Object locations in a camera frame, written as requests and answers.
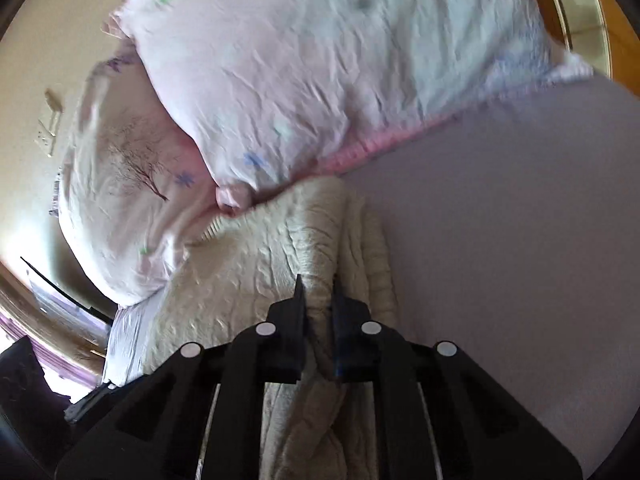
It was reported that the cream knitted blanket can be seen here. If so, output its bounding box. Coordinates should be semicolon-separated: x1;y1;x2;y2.
141;176;401;480

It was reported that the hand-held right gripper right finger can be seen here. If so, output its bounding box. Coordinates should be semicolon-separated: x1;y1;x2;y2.
332;278;584;480

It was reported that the pink floral pillow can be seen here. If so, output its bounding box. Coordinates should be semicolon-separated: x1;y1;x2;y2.
101;0;596;213

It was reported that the pink tree print pillow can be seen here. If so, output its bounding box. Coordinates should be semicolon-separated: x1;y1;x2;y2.
48;40;236;308

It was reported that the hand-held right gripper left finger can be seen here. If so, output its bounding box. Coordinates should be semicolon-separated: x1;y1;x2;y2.
54;274;307;480

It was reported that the wooden headboard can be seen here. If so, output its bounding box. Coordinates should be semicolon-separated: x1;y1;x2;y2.
520;0;640;81

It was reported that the lavender bed sheet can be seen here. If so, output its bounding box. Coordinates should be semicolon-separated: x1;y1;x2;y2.
102;72;640;476

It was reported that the wall socket plate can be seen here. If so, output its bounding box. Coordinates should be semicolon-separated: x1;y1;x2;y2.
34;88;65;158

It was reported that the dark cloth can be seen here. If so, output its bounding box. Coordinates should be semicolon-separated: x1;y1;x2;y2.
0;336;73;480

